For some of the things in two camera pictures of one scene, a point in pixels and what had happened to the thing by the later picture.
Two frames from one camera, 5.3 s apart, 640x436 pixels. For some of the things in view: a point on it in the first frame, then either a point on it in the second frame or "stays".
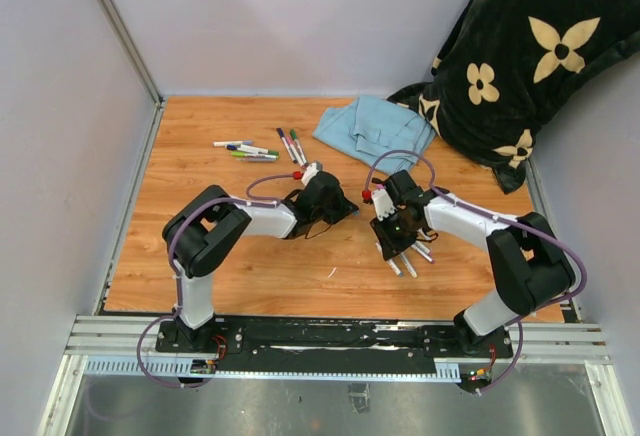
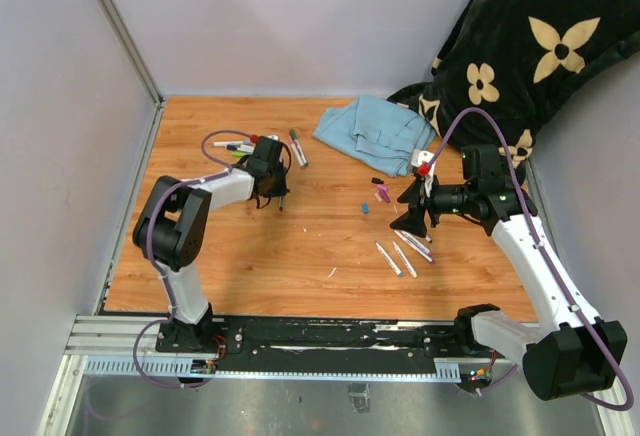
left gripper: (345, 208) -> (282, 189)
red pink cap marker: (295, 151) stays
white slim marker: (409, 266) stays
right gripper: (391, 247) -> (413, 220)
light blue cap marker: (389, 261) stays
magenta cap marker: (421, 252) stays
